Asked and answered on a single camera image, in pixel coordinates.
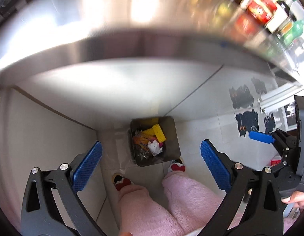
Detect orange pink candy bag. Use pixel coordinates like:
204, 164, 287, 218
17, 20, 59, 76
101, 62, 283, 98
132, 135, 150, 150

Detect white tissue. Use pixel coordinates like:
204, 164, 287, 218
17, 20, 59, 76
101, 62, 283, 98
148, 140, 163, 157

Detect yellow foam fruit net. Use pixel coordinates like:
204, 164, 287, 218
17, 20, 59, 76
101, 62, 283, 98
141, 128, 155, 136

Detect black trash bin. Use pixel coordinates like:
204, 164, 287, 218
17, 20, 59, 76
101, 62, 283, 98
129, 116, 181, 167

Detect person's right hand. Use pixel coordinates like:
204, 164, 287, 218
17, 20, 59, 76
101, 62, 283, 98
282, 191, 304, 211

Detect black cat sticker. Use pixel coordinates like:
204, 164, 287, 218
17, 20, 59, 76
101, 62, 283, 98
235, 109, 259, 137

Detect left red slipper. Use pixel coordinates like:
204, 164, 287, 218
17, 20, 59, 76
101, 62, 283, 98
112, 173, 133, 192

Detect red slipper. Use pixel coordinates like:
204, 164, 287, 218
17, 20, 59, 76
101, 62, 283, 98
168, 158, 186, 173
112, 173, 133, 192

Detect right red slipper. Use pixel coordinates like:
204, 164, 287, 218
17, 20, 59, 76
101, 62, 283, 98
168, 158, 186, 173

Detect person's pink right leg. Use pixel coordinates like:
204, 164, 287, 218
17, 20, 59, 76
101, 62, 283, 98
161, 170, 244, 235

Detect person's pink leg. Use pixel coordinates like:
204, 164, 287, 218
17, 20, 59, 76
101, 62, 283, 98
161, 170, 244, 235
118, 184, 184, 235

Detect person's pink left leg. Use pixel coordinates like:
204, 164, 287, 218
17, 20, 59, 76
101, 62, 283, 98
118, 184, 184, 235

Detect green plastic bottle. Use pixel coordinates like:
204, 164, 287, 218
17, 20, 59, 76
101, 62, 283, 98
282, 20, 304, 47

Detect dark soy sauce bottle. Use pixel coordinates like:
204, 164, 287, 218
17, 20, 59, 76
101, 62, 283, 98
266, 0, 296, 33

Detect red chili sauce jar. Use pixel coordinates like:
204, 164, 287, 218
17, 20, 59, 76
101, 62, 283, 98
246, 0, 277, 26

